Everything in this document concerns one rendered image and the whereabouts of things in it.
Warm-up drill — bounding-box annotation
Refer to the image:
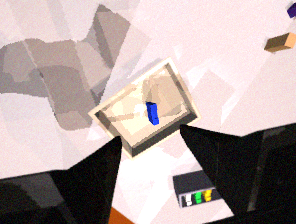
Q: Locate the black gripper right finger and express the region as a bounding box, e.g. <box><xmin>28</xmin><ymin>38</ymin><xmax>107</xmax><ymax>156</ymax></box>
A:
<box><xmin>179</xmin><ymin>122</ymin><xmax>296</xmax><ymax>215</ymax></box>

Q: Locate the yellow fuse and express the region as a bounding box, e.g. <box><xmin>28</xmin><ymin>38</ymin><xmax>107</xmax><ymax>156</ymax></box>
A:
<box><xmin>202</xmin><ymin>190</ymin><xmax>210</xmax><ymax>201</ymax></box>

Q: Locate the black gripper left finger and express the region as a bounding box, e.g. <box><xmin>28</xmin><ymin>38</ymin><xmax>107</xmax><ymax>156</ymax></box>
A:
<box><xmin>0</xmin><ymin>136</ymin><xmax>122</xmax><ymax>224</ymax></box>

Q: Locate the blue fuse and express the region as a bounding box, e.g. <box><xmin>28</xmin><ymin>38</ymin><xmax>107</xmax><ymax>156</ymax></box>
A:
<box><xmin>145</xmin><ymin>101</ymin><xmax>159</xmax><ymax>125</ymax></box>

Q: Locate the black fuse block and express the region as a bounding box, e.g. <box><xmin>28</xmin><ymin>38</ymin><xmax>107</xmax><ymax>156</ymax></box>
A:
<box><xmin>173</xmin><ymin>170</ymin><xmax>223</xmax><ymax>209</ymax></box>

